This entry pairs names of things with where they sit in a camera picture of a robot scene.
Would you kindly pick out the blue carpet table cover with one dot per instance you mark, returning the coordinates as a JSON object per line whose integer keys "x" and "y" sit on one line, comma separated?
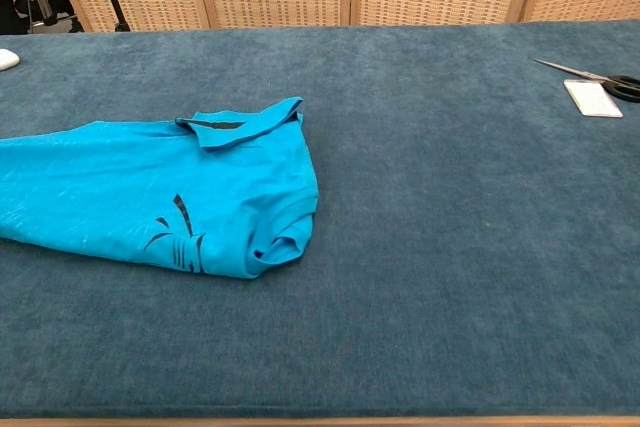
{"x": 425, "y": 247}

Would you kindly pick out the blue Carolina Panthers T-shirt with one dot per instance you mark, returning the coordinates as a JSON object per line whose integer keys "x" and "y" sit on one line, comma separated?
{"x": 100, "y": 187}

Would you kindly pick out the white earbuds case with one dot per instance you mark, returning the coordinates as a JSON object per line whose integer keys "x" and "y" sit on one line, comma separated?
{"x": 7, "y": 59}

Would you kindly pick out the white card badge holder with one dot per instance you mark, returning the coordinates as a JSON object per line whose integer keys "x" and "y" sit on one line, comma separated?
{"x": 592, "y": 99}

